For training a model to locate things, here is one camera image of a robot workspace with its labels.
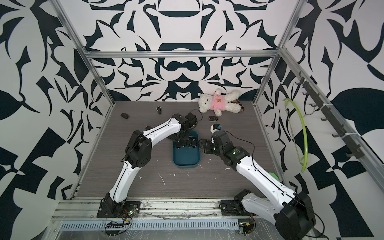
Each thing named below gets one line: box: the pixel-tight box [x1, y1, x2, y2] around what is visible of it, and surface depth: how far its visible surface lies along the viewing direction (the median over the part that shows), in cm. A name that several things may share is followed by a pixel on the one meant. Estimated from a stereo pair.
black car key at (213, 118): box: [208, 116, 218, 121], surface depth 111 cm
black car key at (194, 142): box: [191, 138, 197, 148], surface depth 98 cm
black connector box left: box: [105, 221, 125, 236], surface depth 73 cm
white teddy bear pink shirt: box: [198, 88, 245, 117], surface depth 113 cm
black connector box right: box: [238, 222, 254, 235], surface depth 73 cm
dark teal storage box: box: [173, 130, 200, 169], surface depth 95 cm
